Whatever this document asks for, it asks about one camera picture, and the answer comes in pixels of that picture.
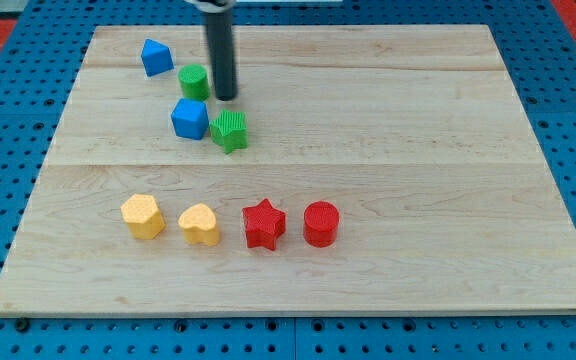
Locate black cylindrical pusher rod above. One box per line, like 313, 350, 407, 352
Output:
202, 0, 238, 101

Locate yellow heart block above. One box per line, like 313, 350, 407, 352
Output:
177, 203, 221, 246

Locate green star block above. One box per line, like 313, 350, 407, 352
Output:
209, 109, 248, 154

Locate yellow hexagon block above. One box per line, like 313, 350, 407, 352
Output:
120, 194, 166, 240

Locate red star block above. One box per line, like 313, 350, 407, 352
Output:
242, 198, 286, 251

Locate blue cube block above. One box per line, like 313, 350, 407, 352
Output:
171, 98, 209, 140

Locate red cylinder block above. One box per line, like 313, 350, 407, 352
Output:
303, 201, 340, 248

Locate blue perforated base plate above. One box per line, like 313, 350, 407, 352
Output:
0, 1, 576, 359

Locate green cylinder block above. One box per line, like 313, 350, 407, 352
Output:
178, 64, 210, 101

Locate wooden board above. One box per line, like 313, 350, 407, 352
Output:
0, 25, 576, 318

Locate blue triangular prism block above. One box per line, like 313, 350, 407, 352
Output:
141, 39, 174, 77

